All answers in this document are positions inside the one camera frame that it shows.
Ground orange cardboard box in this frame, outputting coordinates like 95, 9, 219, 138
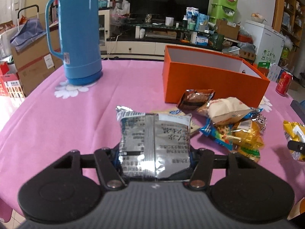
163, 45, 270, 107

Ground light blue packet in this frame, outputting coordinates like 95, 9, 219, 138
197, 13, 209, 31

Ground silver foil snack packet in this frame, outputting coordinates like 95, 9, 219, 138
116, 105, 192, 181

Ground pink wire basket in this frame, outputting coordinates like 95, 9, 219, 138
111, 14, 130, 25

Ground red soda can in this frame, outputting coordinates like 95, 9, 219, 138
276, 71, 293, 96

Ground cream glass door cabinet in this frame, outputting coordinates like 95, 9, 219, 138
98, 8, 111, 54

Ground red gift box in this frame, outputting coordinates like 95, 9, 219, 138
0, 73, 26, 98

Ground blue plaid cloth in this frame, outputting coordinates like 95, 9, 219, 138
10, 19, 47, 52

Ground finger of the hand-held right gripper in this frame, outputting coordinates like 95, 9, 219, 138
287, 140, 305, 152

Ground cream white bread packet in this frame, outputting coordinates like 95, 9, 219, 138
197, 97, 256, 126

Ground basket of eggs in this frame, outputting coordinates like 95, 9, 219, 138
251, 13, 266, 24

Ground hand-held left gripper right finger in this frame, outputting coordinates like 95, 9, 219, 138
188, 148, 259, 191

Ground orange translucent cake packet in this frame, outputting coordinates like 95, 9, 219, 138
230, 120, 265, 149

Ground green edged snack packet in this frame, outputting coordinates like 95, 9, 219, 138
235, 147, 261, 163

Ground blue triangular snack packet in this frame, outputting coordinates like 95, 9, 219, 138
200, 119, 235, 151

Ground brown cookie packet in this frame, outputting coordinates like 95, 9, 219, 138
177, 89, 215, 112

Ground blue and white bag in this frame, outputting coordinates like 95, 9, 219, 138
186, 7, 199, 23

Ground white television stand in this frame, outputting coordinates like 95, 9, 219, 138
106, 21, 215, 59

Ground red and white snack packet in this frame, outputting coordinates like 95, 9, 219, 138
256, 113, 267, 131

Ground yellow snack packet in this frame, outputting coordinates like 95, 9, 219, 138
283, 120, 305, 163

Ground small brown cardboard carton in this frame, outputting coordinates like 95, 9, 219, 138
216, 19, 241, 40

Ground blue thermos jug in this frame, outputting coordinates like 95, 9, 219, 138
45, 0, 103, 86

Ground dark blue case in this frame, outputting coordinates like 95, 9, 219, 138
290, 100, 305, 115

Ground white chest freezer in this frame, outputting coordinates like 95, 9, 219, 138
244, 20, 286, 65

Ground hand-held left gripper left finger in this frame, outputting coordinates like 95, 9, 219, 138
51, 145, 128, 191

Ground pink floral tablecloth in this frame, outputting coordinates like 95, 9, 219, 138
0, 58, 305, 223

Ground large brown cardboard carton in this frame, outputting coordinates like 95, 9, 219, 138
11, 32, 63, 97

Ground green stacked storage bins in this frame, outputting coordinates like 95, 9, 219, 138
210, 0, 239, 25

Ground dark green bag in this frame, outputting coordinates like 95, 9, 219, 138
210, 33, 225, 50

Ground wooden shelf unit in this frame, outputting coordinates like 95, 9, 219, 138
272, 0, 305, 69

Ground trolley handle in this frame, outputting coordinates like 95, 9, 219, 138
18, 4, 40, 27

